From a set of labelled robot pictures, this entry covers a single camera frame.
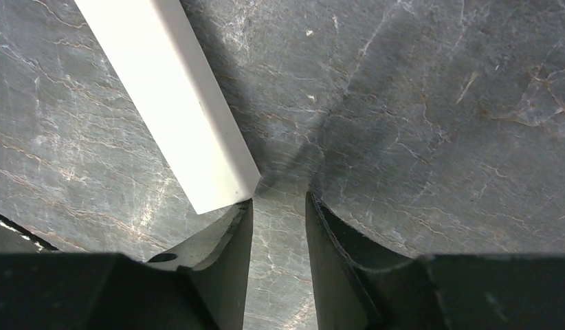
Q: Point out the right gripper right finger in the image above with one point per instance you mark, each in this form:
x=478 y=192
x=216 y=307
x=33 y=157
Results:
x=360 y=284

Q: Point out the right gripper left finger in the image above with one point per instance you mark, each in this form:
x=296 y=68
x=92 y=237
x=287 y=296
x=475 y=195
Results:
x=200 y=283

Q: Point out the white remote control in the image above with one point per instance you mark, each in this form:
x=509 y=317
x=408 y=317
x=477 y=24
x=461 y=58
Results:
x=157 y=57

